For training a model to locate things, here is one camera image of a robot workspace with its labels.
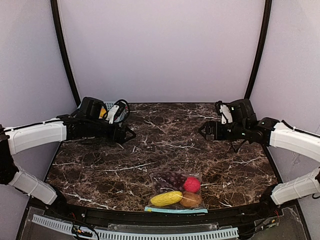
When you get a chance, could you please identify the red toy fruit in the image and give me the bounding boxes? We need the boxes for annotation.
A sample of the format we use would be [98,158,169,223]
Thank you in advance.
[183,177,201,193]

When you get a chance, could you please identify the purple toy grapes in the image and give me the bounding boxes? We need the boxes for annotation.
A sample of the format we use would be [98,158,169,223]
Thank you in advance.
[151,172,187,194]

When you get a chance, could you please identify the clear zip top bag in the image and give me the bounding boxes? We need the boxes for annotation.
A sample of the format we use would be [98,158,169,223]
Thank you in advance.
[144,171,208,214]

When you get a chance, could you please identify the brown toy potato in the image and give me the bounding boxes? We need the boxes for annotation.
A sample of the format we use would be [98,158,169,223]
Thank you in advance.
[179,191,202,208]

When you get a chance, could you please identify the yellow toy corn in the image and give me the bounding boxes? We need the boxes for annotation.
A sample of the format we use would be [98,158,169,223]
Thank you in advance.
[150,191,183,207]

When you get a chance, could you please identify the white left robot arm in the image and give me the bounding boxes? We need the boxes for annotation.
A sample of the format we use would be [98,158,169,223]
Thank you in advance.
[0,96,136,206]

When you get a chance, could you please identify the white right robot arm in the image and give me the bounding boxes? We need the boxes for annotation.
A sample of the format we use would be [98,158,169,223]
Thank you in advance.
[198,117,320,206]

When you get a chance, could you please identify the orange toy fruit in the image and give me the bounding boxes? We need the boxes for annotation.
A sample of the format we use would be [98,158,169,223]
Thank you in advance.
[99,108,107,119]

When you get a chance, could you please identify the light blue plastic basket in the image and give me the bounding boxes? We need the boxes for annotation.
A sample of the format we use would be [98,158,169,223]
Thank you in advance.
[75,97,131,124]

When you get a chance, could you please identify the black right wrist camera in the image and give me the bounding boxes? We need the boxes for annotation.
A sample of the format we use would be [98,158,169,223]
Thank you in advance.
[214,99,257,127]

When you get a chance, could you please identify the black front table rail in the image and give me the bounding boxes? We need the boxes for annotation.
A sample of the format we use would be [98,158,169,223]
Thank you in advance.
[38,203,276,227]

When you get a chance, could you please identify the white slotted cable duct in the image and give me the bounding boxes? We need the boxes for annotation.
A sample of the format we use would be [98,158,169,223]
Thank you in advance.
[31,214,240,240]

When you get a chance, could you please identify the black right frame post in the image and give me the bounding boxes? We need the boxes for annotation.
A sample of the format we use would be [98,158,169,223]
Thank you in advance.
[244,0,273,99]

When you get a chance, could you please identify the black frame post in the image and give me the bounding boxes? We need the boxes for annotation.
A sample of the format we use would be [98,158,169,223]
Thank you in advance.
[244,0,273,99]
[50,0,81,106]

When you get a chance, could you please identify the black left frame post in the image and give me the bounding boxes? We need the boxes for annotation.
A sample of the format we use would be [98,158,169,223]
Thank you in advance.
[50,0,81,106]

